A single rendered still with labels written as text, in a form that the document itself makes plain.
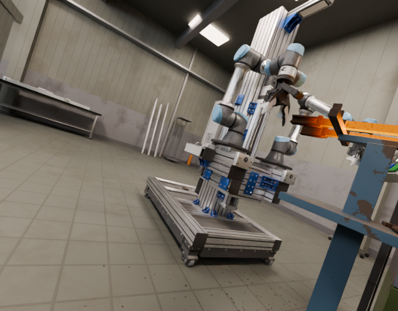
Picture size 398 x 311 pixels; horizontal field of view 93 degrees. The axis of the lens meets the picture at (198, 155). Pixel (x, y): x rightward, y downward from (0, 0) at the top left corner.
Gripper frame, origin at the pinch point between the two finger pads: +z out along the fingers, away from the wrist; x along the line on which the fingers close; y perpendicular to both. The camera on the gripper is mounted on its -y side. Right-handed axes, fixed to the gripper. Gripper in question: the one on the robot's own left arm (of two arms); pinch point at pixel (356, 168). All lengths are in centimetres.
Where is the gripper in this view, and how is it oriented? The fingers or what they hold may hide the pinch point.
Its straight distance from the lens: 168.7
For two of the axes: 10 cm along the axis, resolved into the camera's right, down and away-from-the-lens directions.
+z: -3.3, 9.4, 0.2
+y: -4.6, -1.8, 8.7
